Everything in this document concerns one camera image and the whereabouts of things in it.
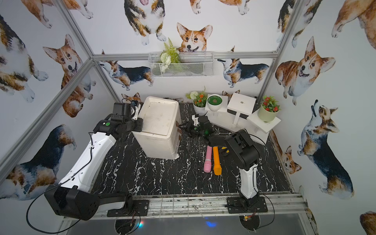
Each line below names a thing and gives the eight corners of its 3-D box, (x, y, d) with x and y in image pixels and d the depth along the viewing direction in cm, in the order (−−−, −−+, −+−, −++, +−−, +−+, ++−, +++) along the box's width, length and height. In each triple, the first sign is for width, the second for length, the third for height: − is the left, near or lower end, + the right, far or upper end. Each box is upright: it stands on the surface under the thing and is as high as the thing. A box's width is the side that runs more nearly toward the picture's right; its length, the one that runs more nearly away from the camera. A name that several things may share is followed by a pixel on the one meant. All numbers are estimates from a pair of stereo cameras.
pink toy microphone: (203, 172, 88) (203, 170, 85) (205, 147, 98) (206, 145, 95) (210, 173, 87) (211, 171, 85) (212, 148, 98) (212, 146, 95)
